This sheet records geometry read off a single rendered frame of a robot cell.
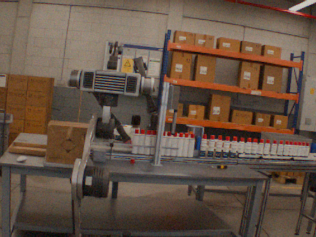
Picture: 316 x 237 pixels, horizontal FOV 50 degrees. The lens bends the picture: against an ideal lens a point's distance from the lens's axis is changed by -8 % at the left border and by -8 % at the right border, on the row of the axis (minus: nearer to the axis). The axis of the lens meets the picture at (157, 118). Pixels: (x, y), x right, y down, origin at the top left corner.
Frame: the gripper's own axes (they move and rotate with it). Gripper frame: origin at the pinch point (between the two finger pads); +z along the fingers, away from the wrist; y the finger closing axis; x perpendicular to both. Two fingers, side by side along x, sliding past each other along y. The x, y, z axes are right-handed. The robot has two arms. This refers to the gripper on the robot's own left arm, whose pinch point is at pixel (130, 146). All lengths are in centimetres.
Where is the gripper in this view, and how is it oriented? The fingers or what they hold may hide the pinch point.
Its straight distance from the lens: 303.4
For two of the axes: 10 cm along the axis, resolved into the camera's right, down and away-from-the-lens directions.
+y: -2.5, -1.2, 9.6
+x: -8.3, 5.3, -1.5
